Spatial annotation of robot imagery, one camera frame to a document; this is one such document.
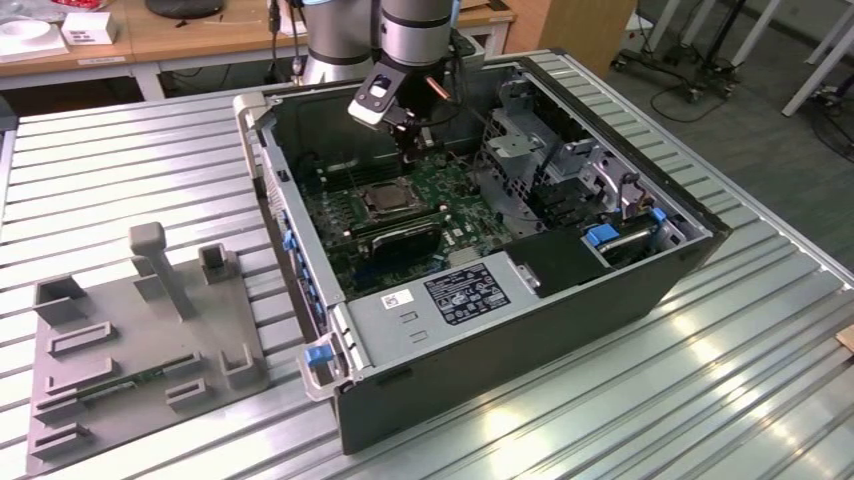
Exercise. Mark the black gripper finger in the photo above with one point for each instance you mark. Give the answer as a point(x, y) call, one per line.
point(423, 145)
point(406, 135)

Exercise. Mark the metal locking lever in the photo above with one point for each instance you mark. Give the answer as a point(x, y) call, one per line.
point(351, 179)

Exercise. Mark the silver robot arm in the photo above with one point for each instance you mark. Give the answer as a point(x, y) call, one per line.
point(416, 35)

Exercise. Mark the CPU socket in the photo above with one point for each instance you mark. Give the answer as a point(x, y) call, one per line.
point(380, 218)

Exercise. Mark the blue slot retainer clip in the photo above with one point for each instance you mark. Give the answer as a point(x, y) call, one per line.
point(287, 241)

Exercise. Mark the green motherboard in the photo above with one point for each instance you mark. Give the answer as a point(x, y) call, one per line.
point(467, 195)

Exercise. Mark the silver drive cage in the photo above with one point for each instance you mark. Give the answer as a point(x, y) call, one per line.
point(514, 150)

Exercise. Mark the black expansion card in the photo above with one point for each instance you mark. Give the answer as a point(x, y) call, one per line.
point(403, 245)

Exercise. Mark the silver chipset heatsink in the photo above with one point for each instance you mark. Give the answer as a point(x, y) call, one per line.
point(467, 257)

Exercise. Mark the wooden cabinet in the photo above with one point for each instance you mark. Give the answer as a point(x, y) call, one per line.
point(580, 30)

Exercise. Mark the black plastic shroud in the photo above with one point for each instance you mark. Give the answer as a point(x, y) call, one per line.
point(554, 265)

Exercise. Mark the blue disk carrier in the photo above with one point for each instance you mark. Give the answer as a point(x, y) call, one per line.
point(598, 235)

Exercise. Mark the wooden desk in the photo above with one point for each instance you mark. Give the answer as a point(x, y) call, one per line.
point(100, 52)
point(200, 30)

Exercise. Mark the grey power supply unit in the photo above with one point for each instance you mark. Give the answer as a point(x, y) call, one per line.
point(400, 332)

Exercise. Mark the small blue clip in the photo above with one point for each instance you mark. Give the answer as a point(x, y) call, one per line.
point(658, 216)

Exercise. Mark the black round base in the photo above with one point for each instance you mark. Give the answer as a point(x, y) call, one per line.
point(183, 7)

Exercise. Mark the black wheeled stand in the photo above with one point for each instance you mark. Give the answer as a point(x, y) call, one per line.
point(691, 91)

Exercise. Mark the blue case latch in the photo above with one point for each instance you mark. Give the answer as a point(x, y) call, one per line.
point(315, 356)

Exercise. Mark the black PC case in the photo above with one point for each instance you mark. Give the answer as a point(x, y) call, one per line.
point(507, 375)

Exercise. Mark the white cardboard box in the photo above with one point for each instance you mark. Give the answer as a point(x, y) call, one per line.
point(89, 25)

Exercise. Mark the red patterned bag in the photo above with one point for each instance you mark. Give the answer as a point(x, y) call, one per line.
point(76, 4)

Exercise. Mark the grey parts rack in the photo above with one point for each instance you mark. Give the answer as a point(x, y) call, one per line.
point(153, 340)

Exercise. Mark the white flat box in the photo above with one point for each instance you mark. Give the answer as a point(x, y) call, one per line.
point(40, 50)

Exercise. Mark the white round dish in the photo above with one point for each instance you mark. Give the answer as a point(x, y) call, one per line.
point(23, 27)

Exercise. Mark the wooden block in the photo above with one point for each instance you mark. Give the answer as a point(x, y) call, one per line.
point(846, 342)

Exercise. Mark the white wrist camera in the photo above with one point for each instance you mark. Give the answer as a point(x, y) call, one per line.
point(374, 102)

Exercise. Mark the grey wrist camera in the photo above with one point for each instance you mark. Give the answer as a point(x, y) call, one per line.
point(470, 47)

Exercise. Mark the white table frame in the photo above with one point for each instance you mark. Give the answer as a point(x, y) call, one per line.
point(821, 75)

